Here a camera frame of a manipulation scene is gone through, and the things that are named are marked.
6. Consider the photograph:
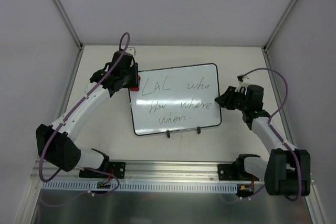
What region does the purple cable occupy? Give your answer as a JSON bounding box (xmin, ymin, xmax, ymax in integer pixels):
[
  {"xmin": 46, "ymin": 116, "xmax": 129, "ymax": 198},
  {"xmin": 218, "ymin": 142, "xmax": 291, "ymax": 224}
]
[
  {"xmin": 38, "ymin": 32, "xmax": 132, "ymax": 208},
  {"xmin": 237, "ymin": 68, "xmax": 302, "ymax": 204}
]

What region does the left aluminium frame post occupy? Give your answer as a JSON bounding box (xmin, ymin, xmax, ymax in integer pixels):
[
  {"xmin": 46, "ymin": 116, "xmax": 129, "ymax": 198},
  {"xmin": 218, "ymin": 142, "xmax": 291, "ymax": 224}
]
[{"xmin": 39, "ymin": 0, "xmax": 84, "ymax": 83}]

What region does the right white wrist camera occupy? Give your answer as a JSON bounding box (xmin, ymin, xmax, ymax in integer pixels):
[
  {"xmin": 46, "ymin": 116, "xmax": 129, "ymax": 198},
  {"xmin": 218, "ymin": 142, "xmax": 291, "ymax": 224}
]
[{"xmin": 235, "ymin": 74, "xmax": 250, "ymax": 94}]

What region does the right aluminium frame post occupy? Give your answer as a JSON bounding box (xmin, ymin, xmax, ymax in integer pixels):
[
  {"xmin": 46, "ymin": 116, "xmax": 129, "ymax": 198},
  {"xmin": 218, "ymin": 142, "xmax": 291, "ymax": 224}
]
[{"xmin": 262, "ymin": 0, "xmax": 299, "ymax": 142}]

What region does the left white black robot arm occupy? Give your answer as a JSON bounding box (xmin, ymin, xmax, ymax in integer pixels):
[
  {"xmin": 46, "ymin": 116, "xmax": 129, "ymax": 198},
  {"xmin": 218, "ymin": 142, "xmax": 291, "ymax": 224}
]
[{"xmin": 36, "ymin": 50, "xmax": 140, "ymax": 177}]

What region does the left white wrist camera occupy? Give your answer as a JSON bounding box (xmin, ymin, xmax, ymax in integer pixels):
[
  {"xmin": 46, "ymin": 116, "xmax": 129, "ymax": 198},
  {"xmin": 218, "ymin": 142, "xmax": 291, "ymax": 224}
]
[{"xmin": 127, "ymin": 47, "xmax": 136, "ymax": 57}]

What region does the left black stand clip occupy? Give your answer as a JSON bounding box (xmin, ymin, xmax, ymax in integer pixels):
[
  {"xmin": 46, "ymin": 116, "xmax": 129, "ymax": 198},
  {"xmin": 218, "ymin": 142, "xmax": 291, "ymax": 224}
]
[{"xmin": 166, "ymin": 130, "xmax": 171, "ymax": 138}]

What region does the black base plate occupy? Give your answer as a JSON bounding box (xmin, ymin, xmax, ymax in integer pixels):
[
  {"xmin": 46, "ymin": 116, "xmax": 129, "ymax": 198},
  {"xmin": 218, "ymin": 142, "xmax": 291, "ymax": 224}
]
[
  {"xmin": 217, "ymin": 164, "xmax": 245, "ymax": 181},
  {"xmin": 79, "ymin": 161, "xmax": 126, "ymax": 179}
]

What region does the aluminium frame post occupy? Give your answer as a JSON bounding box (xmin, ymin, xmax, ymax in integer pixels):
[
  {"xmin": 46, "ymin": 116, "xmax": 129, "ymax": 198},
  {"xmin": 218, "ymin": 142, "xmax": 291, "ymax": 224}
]
[
  {"xmin": 39, "ymin": 0, "xmax": 84, "ymax": 83},
  {"xmin": 262, "ymin": 0, "xmax": 299, "ymax": 142}
]

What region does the aluminium extrusion rail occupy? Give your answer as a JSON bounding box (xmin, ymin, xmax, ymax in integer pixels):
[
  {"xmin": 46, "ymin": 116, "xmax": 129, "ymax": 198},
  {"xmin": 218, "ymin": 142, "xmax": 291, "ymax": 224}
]
[{"xmin": 30, "ymin": 157, "xmax": 314, "ymax": 185}]

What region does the red whiteboard eraser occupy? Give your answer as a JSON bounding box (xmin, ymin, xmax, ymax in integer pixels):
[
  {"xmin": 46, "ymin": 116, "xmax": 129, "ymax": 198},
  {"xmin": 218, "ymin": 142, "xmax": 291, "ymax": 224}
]
[{"xmin": 129, "ymin": 76, "xmax": 141, "ymax": 92}]

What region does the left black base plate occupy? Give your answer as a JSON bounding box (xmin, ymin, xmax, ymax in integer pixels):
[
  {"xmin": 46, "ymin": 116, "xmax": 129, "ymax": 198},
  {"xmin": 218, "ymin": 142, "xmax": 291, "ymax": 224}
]
[{"xmin": 79, "ymin": 161, "xmax": 126, "ymax": 179}]

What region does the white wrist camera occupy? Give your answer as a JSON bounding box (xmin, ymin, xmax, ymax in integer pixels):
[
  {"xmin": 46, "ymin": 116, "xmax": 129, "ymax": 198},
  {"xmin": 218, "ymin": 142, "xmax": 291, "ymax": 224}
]
[
  {"xmin": 127, "ymin": 47, "xmax": 136, "ymax": 57},
  {"xmin": 235, "ymin": 74, "xmax": 250, "ymax": 94}
]

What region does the white slotted cable duct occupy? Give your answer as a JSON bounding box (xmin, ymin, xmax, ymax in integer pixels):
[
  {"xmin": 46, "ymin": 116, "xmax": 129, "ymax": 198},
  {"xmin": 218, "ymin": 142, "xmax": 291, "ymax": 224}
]
[{"xmin": 42, "ymin": 179, "xmax": 238, "ymax": 194}]

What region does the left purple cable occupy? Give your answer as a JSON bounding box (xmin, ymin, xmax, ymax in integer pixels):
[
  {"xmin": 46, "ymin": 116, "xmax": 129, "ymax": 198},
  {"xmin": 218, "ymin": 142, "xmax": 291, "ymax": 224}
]
[{"xmin": 38, "ymin": 32, "xmax": 132, "ymax": 208}]

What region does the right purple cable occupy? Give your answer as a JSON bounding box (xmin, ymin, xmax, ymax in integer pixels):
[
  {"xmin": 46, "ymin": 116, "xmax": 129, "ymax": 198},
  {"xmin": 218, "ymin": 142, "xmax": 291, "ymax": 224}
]
[{"xmin": 237, "ymin": 68, "xmax": 302, "ymax": 204}]

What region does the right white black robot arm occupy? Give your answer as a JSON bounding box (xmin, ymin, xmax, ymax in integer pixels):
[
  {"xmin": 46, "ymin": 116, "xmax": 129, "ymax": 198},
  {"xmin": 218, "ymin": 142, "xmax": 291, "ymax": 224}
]
[{"xmin": 215, "ymin": 84, "xmax": 311, "ymax": 201}]

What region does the white whiteboard black frame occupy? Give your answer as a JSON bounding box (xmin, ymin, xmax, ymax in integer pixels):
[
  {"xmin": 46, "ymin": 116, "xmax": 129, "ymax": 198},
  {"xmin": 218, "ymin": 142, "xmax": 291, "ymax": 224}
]
[{"xmin": 129, "ymin": 63, "xmax": 222, "ymax": 136}]

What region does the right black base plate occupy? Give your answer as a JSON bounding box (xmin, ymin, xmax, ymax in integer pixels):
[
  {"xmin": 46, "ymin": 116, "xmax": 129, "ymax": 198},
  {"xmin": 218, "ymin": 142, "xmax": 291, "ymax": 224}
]
[{"xmin": 217, "ymin": 164, "xmax": 245, "ymax": 181}]

